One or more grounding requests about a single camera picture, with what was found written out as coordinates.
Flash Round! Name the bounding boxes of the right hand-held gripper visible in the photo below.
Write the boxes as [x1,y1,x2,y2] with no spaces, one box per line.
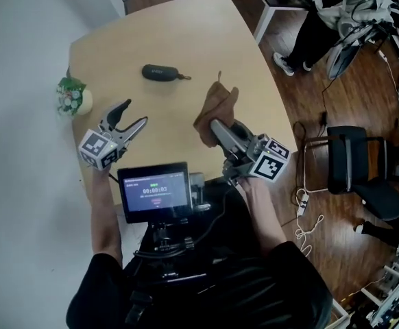
[210,119,291,186]

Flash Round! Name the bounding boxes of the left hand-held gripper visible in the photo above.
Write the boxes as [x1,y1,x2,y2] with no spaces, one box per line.
[78,98,149,170]

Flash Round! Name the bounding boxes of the brown cloth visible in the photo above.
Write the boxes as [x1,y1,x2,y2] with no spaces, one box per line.
[192,70,240,149]

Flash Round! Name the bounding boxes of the black glasses case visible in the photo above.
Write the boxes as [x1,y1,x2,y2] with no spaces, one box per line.
[141,63,193,82]

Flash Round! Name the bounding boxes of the person's right forearm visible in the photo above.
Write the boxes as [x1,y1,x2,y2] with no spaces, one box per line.
[236,178,288,257]

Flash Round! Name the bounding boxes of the person's left forearm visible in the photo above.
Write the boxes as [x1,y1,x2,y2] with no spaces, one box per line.
[88,169,123,271]

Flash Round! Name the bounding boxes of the small grey device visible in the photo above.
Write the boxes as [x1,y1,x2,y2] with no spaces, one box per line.
[189,171,212,213]

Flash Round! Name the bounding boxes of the black monitor screen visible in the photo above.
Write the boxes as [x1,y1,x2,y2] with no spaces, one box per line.
[117,161,194,224]

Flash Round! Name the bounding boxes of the light wooden table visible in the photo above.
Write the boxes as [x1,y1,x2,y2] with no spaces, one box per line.
[68,0,298,219]

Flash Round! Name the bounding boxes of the white power strip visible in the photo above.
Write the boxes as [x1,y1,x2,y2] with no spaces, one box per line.
[295,188,311,217]

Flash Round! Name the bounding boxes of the black office chair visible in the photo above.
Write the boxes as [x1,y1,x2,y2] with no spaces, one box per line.
[303,125,399,223]

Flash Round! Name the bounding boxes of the person's black shirt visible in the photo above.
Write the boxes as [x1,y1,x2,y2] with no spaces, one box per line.
[69,180,335,329]

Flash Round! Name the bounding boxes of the black rig cable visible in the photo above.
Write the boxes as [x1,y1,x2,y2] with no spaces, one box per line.
[132,182,239,258]

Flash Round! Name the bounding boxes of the black floor cable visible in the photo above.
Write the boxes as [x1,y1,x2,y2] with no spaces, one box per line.
[318,56,345,130]

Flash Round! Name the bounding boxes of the white floor cable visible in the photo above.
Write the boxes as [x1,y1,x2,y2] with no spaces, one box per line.
[294,213,325,257]

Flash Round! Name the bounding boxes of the black monitor mount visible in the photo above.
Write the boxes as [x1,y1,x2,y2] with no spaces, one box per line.
[133,217,208,281]

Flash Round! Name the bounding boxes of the dark desk with white frame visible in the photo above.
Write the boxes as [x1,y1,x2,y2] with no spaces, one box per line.
[245,0,328,46]

